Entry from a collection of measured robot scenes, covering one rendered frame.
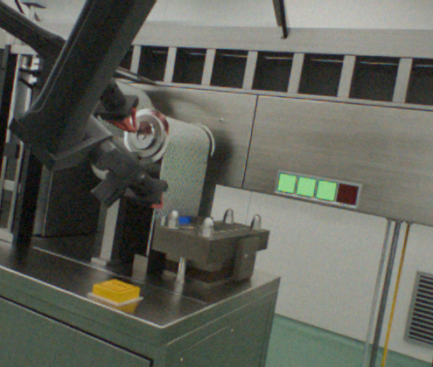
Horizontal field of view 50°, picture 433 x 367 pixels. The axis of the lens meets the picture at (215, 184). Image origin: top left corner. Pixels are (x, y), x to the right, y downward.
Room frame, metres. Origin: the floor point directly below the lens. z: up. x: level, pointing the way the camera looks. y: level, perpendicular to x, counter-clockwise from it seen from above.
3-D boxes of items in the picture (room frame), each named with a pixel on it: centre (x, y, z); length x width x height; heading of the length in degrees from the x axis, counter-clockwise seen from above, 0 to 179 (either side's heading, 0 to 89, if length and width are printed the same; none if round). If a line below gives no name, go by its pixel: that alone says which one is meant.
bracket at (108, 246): (1.23, 0.25, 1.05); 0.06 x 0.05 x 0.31; 153
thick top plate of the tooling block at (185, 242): (1.31, -0.03, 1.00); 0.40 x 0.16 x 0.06; 153
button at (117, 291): (0.97, 0.17, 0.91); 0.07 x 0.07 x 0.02; 63
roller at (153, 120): (1.36, 0.15, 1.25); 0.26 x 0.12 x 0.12; 153
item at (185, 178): (1.33, 0.09, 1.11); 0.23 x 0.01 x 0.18; 153
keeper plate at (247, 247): (1.28, -0.12, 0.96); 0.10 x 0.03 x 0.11; 153
